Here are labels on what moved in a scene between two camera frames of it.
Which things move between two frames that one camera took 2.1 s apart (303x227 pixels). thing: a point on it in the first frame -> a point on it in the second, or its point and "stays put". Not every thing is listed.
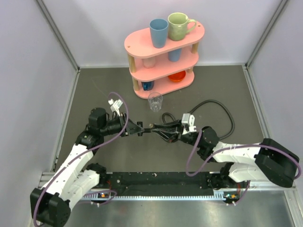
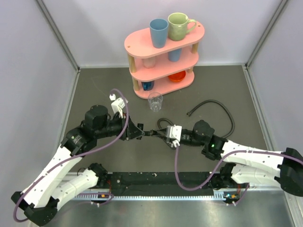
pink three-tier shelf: [155, 71] stays put
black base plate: [159, 184] stays put
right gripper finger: [175, 123] -> [164, 130]
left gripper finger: [134, 128] stays put
